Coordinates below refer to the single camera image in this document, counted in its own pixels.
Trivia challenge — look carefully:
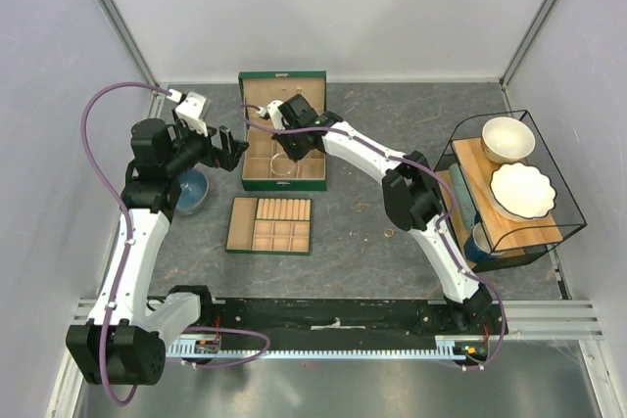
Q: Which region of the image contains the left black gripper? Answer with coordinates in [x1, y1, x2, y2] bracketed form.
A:
[164, 119, 247, 177]

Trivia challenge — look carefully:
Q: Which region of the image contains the silver bangle bracelet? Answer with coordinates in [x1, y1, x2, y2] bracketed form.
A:
[267, 152, 301, 178]

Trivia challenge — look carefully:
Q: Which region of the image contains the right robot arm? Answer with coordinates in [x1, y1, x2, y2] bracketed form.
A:
[259, 94, 492, 334]

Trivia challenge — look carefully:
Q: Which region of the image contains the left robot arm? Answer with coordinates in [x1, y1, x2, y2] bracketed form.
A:
[66, 118, 249, 386]

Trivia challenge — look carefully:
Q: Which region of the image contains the green jewelry box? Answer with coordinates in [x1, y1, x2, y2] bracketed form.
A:
[238, 70, 327, 192]

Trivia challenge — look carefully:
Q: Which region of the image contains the blue ceramic bowl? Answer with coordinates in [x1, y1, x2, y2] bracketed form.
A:
[175, 169, 210, 215]

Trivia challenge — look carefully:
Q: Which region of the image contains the cream round bowl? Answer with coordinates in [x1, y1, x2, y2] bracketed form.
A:
[481, 116, 536, 163]

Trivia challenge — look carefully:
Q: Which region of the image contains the blue mug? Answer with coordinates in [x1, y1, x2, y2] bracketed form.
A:
[463, 223, 503, 263]

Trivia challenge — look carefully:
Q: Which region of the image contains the white scalloped bowl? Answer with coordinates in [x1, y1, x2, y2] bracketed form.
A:
[489, 163, 556, 222]

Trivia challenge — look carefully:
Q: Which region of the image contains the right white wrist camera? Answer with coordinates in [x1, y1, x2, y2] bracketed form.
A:
[257, 100, 284, 130]

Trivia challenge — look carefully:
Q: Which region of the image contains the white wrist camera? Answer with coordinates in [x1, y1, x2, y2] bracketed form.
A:
[169, 89, 209, 137]
[257, 100, 284, 130]

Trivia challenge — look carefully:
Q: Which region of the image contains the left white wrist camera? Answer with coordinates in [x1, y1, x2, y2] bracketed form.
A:
[169, 89, 209, 137]

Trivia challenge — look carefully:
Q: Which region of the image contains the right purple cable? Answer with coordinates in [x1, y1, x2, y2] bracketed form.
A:
[237, 103, 507, 373]

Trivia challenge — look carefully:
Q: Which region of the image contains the purple cable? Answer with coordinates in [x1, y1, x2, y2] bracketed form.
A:
[80, 80, 181, 407]
[237, 103, 507, 373]

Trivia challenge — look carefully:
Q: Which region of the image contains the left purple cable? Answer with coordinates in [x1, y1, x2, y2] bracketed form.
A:
[80, 80, 181, 407]

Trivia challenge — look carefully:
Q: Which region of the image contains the black wire shelf rack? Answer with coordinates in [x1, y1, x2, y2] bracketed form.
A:
[435, 111, 586, 273]

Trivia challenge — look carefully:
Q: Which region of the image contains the slotted cable duct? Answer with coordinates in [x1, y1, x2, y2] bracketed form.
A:
[166, 335, 488, 366]

